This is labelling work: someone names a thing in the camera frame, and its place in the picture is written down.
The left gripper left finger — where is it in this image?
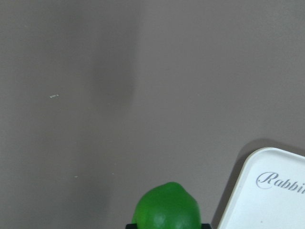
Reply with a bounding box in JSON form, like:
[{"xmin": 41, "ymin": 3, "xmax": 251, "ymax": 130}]
[{"xmin": 125, "ymin": 224, "xmax": 137, "ymax": 229}]

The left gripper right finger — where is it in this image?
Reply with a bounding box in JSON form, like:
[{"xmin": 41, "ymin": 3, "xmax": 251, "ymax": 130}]
[{"xmin": 201, "ymin": 223, "xmax": 212, "ymax": 229}]

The green lime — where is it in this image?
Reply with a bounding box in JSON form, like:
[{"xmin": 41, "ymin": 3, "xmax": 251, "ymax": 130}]
[{"xmin": 132, "ymin": 182, "xmax": 201, "ymax": 229}]

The white rabbit tray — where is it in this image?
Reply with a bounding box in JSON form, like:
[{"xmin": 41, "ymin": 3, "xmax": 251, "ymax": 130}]
[{"xmin": 218, "ymin": 147, "xmax": 305, "ymax": 229}]

